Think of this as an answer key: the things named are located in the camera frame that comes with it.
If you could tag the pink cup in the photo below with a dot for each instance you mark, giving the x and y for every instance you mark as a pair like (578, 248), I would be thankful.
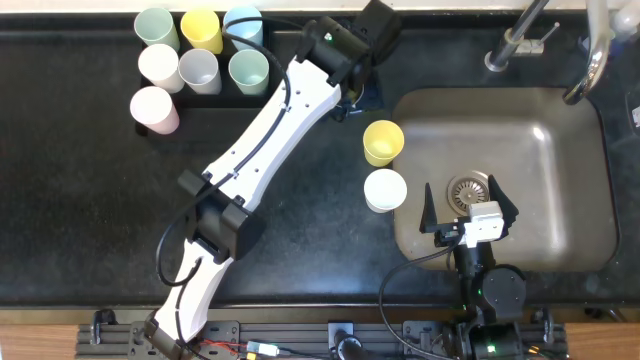
(150, 106)

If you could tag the blue soap bottle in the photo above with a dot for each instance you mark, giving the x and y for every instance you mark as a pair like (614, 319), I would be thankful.
(625, 22)

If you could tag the black tray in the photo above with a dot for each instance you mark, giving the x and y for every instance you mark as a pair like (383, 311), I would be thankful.
(210, 122)

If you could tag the green cup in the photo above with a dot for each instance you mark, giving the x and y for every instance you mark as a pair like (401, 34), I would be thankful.
(248, 70)
(155, 27)

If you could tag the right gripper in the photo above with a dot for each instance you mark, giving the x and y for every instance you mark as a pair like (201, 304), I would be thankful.
(447, 235)

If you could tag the blue cup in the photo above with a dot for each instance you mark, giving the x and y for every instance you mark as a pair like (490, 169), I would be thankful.
(245, 32)

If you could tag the white cup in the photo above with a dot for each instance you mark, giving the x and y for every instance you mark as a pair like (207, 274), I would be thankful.
(385, 190)
(159, 64)

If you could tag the steel tap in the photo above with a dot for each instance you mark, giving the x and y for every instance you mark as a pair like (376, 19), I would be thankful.
(597, 50)

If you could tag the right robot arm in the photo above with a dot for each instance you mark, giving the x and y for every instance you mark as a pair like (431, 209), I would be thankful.
(502, 292)

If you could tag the mounting rail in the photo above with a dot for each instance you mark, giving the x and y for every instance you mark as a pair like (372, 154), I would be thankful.
(300, 335)

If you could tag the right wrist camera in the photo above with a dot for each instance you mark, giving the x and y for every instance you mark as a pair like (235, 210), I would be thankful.
(484, 224)

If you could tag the grey cup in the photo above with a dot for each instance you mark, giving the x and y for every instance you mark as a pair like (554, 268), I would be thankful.
(199, 67)

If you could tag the steel sink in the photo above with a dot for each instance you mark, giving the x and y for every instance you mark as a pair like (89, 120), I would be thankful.
(550, 175)

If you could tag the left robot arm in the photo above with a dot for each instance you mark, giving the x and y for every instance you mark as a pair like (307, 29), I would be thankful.
(300, 100)

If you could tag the yellow cup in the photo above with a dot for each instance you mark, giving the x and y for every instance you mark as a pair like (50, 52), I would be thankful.
(200, 27)
(383, 140)

